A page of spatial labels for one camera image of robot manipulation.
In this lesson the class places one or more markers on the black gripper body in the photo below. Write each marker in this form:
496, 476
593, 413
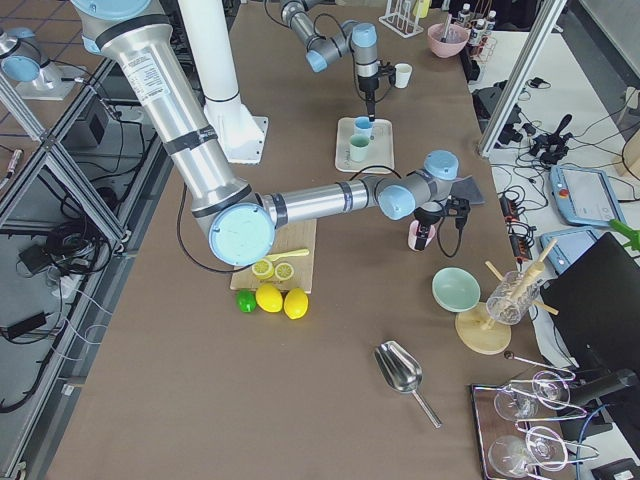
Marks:
429, 216
367, 88

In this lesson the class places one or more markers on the pink cup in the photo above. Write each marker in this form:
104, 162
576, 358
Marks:
412, 235

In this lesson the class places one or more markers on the blue cup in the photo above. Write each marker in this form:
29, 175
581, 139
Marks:
363, 126

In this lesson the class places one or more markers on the cream cup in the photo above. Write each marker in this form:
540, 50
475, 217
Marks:
403, 72

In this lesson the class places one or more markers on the green cup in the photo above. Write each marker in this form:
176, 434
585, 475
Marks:
358, 147

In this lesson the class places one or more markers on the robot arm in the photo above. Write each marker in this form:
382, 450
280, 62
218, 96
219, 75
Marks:
205, 133
358, 39

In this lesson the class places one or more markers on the beige rabbit tray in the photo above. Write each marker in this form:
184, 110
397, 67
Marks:
380, 152

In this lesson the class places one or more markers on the grey folded cloth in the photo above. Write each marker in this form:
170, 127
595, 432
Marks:
467, 188

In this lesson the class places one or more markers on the green bowl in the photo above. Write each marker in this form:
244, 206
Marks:
455, 289

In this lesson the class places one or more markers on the yellow cup on rack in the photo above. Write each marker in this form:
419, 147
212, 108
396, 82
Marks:
421, 8

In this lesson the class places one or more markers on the pink bowl with ice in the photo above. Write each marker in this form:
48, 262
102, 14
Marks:
456, 39

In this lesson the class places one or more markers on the clear glass mug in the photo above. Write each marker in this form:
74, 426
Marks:
505, 306

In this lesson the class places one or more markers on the metal muddler in bowl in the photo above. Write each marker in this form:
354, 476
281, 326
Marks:
445, 28

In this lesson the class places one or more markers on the wooden cup tree stand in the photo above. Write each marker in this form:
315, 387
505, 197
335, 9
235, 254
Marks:
486, 336

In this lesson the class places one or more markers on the yellow plastic knife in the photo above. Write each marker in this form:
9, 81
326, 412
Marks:
287, 254

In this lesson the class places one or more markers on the metal scoop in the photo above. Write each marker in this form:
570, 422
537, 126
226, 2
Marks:
403, 373

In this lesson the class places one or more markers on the wooden cutting board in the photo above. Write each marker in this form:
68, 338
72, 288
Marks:
290, 237

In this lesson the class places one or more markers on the yellow lemon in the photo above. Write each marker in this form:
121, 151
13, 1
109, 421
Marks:
269, 298
296, 304

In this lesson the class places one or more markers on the blue teach pendant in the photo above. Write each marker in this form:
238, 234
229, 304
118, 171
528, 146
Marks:
570, 245
584, 196

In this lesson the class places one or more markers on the black monitor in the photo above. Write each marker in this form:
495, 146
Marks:
598, 302

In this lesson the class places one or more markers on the green lime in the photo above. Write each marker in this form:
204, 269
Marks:
246, 301

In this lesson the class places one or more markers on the wine glass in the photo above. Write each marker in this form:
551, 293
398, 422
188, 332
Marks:
509, 457
513, 405
551, 390
546, 448

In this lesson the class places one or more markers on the white wire rack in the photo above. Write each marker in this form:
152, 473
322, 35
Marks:
402, 17

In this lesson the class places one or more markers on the white pedestal column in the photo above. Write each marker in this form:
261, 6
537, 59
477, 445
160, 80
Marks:
241, 134

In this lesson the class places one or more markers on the aluminium frame post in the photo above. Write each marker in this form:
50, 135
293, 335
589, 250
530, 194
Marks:
540, 30

